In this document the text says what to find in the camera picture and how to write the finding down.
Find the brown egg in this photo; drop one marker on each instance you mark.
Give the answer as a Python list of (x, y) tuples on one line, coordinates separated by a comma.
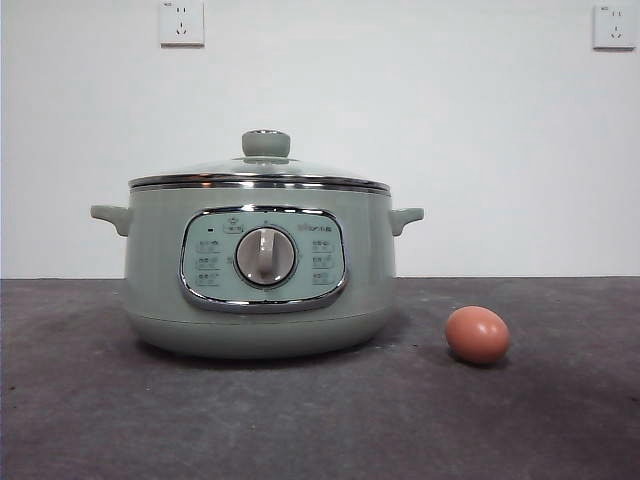
[(477, 334)]

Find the glass lid with green knob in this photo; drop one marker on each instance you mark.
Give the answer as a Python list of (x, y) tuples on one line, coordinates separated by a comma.
[(266, 144)]

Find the white wall socket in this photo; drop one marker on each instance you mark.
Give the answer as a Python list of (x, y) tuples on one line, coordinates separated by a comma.
[(611, 27), (182, 24)]

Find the green electric cooking pot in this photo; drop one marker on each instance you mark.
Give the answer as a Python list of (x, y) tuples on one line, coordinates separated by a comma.
[(150, 260)]

